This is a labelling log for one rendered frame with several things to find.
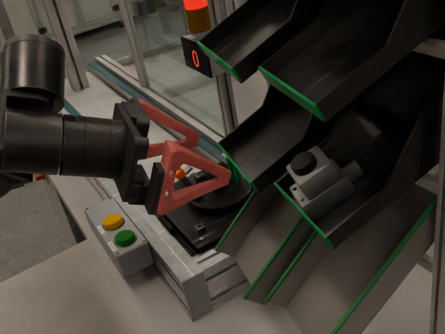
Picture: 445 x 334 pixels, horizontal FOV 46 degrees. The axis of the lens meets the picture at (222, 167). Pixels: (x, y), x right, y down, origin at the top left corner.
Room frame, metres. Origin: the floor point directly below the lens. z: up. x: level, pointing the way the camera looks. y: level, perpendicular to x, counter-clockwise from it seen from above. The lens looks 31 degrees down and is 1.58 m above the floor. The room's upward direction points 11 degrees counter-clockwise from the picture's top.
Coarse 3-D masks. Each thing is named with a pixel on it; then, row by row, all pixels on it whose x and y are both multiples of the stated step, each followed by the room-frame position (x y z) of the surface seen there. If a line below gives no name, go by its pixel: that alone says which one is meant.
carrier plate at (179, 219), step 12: (180, 180) 1.00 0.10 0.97; (192, 180) 0.99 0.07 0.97; (168, 216) 0.87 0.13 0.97; (180, 216) 0.86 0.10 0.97; (192, 216) 0.86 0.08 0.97; (204, 216) 0.85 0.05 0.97; (216, 216) 0.84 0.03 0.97; (228, 216) 0.83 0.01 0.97; (180, 228) 0.82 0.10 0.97; (192, 228) 0.82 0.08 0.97; (216, 228) 0.80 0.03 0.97; (192, 240) 0.78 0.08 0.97; (204, 240) 0.77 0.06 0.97; (216, 240) 0.77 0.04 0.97
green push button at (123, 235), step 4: (120, 232) 0.85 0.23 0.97; (124, 232) 0.84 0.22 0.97; (128, 232) 0.84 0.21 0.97; (132, 232) 0.84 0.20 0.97; (116, 236) 0.84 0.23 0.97; (120, 236) 0.83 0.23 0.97; (124, 236) 0.83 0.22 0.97; (128, 236) 0.83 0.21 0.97; (132, 236) 0.83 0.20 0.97; (116, 240) 0.82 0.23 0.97; (120, 240) 0.82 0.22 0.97; (124, 240) 0.82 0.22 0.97; (128, 240) 0.82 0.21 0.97; (132, 240) 0.82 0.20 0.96; (120, 244) 0.82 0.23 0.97; (124, 244) 0.81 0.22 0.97; (128, 244) 0.82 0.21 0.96
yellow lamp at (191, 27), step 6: (186, 12) 1.12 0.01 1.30; (192, 12) 1.11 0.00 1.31; (198, 12) 1.11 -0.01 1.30; (204, 12) 1.11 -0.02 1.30; (192, 18) 1.11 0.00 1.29; (198, 18) 1.11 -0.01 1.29; (204, 18) 1.11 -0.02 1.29; (192, 24) 1.11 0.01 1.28; (198, 24) 1.11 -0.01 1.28; (204, 24) 1.11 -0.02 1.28; (210, 24) 1.12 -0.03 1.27; (192, 30) 1.12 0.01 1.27; (198, 30) 1.11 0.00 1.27; (204, 30) 1.11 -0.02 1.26
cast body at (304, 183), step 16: (304, 160) 0.50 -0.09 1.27; (320, 160) 0.50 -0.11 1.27; (304, 176) 0.49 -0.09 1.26; (320, 176) 0.49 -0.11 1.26; (336, 176) 0.49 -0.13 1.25; (352, 176) 0.51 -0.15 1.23; (304, 192) 0.48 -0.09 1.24; (320, 192) 0.49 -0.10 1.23; (336, 192) 0.49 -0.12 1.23; (352, 192) 0.49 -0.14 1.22; (304, 208) 0.48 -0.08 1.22; (320, 208) 0.49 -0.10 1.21
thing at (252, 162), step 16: (272, 96) 0.72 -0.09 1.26; (256, 112) 0.71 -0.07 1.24; (272, 112) 0.72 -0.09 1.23; (288, 112) 0.70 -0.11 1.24; (304, 112) 0.68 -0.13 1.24; (240, 128) 0.70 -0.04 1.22; (256, 128) 0.71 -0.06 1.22; (272, 128) 0.68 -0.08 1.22; (288, 128) 0.66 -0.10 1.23; (304, 128) 0.64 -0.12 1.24; (320, 128) 0.60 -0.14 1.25; (224, 144) 0.70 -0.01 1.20; (240, 144) 0.69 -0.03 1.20; (256, 144) 0.67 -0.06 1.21; (272, 144) 0.65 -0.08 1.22; (288, 144) 0.63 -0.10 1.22; (304, 144) 0.59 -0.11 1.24; (240, 160) 0.66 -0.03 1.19; (256, 160) 0.64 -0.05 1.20; (272, 160) 0.62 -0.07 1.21; (288, 160) 0.59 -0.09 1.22; (256, 176) 0.58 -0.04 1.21; (272, 176) 0.58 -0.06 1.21
